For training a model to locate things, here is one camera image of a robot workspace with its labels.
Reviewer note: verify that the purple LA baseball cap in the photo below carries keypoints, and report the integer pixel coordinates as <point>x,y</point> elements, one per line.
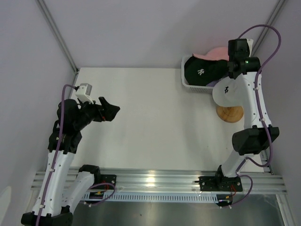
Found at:
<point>213,83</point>

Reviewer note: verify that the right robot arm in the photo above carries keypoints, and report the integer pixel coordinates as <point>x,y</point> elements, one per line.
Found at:
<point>258,132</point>

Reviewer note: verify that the dark green NY cap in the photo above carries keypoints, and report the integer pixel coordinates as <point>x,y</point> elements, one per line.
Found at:
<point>200,72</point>

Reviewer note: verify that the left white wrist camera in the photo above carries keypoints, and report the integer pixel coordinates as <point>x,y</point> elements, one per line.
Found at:
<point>83,93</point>

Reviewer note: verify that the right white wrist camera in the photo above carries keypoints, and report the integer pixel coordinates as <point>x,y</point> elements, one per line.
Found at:
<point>249,44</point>

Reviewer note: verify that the white plastic basket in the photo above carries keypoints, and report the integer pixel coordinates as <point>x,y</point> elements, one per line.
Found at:
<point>192,88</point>

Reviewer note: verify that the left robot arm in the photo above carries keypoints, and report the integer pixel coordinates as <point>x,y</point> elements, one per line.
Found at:
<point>54,207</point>

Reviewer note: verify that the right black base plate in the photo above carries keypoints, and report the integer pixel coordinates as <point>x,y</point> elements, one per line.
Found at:
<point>223,184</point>

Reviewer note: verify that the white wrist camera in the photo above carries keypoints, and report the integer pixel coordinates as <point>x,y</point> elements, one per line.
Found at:
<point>83,93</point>
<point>249,44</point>

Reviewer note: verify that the white slotted cable duct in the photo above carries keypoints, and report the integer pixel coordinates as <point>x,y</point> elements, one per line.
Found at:
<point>194,197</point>

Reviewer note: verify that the white NY baseball cap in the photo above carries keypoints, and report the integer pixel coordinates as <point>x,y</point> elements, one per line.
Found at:
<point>229,92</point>

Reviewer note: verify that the aluminium mounting rail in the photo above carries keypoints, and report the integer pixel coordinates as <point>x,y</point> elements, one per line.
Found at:
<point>183,181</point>

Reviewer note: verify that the right aluminium corner post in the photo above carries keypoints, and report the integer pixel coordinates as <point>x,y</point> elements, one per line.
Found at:
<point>275,14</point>

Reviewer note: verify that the aluminium corner post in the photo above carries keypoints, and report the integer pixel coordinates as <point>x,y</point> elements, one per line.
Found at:
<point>56,33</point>
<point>275,14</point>

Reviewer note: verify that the pink baseball cap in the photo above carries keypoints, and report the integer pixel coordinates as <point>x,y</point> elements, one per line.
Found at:
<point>219,53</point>

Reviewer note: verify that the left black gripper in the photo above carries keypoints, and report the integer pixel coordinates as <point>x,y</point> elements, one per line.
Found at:
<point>110,110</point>

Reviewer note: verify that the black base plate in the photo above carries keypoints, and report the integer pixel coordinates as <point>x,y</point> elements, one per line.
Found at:
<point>223,184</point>
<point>108,178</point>

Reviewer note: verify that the left aluminium corner post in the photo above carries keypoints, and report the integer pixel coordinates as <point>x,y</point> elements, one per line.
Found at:
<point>56,33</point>

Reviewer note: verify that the wooden hat stand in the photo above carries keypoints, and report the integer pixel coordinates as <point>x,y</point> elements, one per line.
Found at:
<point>230,114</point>

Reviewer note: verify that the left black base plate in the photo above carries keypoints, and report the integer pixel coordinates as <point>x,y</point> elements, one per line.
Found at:
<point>108,178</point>

